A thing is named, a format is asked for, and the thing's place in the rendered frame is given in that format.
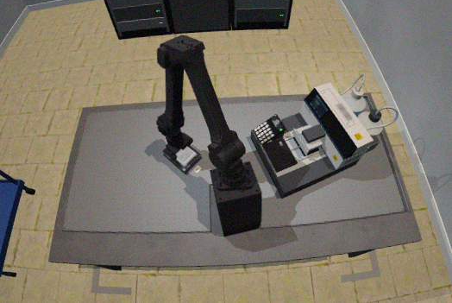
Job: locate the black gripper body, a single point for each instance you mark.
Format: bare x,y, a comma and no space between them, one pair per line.
177,146

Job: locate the white multiwell plate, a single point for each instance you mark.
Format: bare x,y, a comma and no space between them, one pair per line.
184,157

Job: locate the clear bottle with grey cap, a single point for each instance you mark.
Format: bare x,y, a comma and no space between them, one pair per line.
357,106

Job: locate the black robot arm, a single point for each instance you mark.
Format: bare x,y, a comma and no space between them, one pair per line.
225,148

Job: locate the clear plastic bottle with black cap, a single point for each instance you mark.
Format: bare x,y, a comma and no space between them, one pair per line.
370,119

